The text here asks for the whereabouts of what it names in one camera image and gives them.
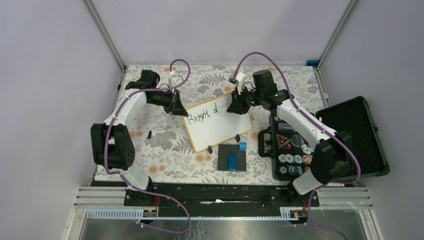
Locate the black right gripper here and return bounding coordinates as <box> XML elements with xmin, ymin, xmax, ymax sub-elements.
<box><xmin>227</xmin><ymin>85</ymin><xmax>264</xmax><ymax>115</ymax></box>

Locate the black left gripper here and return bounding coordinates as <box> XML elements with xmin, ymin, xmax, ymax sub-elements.
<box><xmin>148</xmin><ymin>87</ymin><xmax>188</xmax><ymax>116</ymax></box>

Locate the yellow framed whiteboard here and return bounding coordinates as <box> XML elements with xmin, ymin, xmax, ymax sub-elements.
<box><xmin>182</xmin><ymin>93</ymin><xmax>253</xmax><ymax>153</ymax></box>

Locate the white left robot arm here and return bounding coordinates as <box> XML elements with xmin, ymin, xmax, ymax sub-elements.
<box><xmin>90</xmin><ymin>70</ymin><xmax>188</xmax><ymax>206</ymax></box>

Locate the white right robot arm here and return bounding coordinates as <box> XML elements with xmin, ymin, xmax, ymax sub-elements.
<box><xmin>226</xmin><ymin>70</ymin><xmax>360</xmax><ymax>206</ymax></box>

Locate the black whiteboard clip foot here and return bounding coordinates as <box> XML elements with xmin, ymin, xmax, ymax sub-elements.
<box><xmin>234</xmin><ymin>134</ymin><xmax>241</xmax><ymax>143</ymax></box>
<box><xmin>207</xmin><ymin>145</ymin><xmax>213</xmax><ymax>154</ymax></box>

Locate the light blue toy brick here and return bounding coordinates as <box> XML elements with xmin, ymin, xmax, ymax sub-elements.
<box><xmin>239</xmin><ymin>142</ymin><xmax>247</xmax><ymax>152</ymax></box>

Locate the dark grey brick baseplate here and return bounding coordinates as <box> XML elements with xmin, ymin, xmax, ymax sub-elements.
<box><xmin>217</xmin><ymin>142</ymin><xmax>247</xmax><ymax>172</ymax></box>

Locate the black poker chip case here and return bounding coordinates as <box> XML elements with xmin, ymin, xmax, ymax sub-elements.
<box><xmin>258</xmin><ymin>96</ymin><xmax>390</xmax><ymax>181</ymax></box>

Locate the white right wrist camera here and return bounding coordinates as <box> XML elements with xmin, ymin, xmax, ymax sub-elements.
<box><xmin>228</xmin><ymin>72</ymin><xmax>245</xmax><ymax>89</ymax></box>

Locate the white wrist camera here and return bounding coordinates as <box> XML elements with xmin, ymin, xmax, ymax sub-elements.
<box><xmin>228</xmin><ymin>72</ymin><xmax>245</xmax><ymax>89</ymax></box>
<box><xmin>168</xmin><ymin>75</ymin><xmax>184</xmax><ymax>87</ymax></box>

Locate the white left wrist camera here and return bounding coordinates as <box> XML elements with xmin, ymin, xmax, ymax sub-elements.
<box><xmin>168</xmin><ymin>75</ymin><xmax>184</xmax><ymax>87</ymax></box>

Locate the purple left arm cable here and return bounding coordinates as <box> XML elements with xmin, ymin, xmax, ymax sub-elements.
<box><xmin>103</xmin><ymin>58</ymin><xmax>192</xmax><ymax>234</ymax></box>

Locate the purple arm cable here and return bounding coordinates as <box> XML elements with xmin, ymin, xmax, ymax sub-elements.
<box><xmin>229</xmin><ymin>51</ymin><xmax>362</xmax><ymax>240</ymax></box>
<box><xmin>103</xmin><ymin>58</ymin><xmax>192</xmax><ymax>234</ymax></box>

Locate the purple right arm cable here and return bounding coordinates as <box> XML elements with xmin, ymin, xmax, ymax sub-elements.
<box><xmin>229</xmin><ymin>51</ymin><xmax>362</xmax><ymax>240</ymax></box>

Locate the blue corner bracket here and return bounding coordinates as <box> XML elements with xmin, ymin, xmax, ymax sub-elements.
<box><xmin>305</xmin><ymin>60</ymin><xmax>320</xmax><ymax>68</ymax></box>

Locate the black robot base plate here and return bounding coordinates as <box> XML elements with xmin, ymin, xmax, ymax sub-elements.
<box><xmin>124</xmin><ymin>182</ymin><xmax>309</xmax><ymax>218</ymax></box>

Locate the white slotted cable duct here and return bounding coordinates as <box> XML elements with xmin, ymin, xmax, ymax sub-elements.
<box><xmin>85</xmin><ymin>207</ymin><xmax>300</xmax><ymax>221</ymax></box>

